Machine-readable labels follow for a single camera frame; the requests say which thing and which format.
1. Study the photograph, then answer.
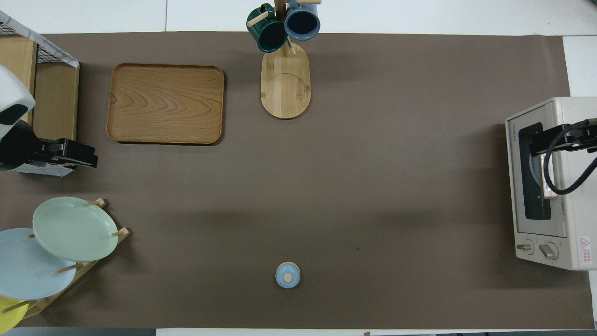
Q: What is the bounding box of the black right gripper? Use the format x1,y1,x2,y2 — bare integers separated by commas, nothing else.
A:
529,120,597,157

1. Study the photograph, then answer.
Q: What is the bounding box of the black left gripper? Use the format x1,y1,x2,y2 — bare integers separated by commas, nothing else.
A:
0,120,98,171

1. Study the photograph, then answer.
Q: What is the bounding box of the beige toaster oven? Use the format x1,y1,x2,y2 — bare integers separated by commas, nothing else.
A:
505,97,597,270

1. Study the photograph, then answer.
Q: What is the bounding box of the wooden stepped shelf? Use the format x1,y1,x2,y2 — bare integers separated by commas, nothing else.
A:
0,35,80,168

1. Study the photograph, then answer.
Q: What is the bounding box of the pale green racked plate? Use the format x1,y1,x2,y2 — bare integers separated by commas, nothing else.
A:
33,196,119,262

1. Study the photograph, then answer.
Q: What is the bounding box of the pale blue racked plate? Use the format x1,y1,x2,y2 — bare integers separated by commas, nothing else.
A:
0,228,77,300

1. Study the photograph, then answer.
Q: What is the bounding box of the wooden serving tray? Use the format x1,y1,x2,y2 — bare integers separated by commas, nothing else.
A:
106,63,225,145

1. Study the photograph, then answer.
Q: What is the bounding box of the wooden plate rack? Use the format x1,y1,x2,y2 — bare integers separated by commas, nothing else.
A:
19,198,131,320

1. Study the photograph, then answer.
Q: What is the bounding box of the yellow racked plate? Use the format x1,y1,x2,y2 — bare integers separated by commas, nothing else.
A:
0,295,28,329

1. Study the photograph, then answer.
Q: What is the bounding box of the wooden mug tree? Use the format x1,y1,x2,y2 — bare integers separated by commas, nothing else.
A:
247,0,322,119

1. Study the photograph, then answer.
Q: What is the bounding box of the dark green mug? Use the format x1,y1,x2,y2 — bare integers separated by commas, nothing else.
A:
246,4,288,53

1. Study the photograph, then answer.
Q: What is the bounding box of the brown table mat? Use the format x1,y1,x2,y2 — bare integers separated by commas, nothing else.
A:
0,32,595,329

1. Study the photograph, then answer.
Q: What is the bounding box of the blue mug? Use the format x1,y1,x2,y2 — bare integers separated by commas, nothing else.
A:
284,0,321,41

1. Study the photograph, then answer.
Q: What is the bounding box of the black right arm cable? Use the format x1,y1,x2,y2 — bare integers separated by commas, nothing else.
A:
543,119,597,196

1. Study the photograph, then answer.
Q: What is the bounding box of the black wire basket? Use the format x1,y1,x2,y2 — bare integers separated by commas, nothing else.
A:
0,21,52,64

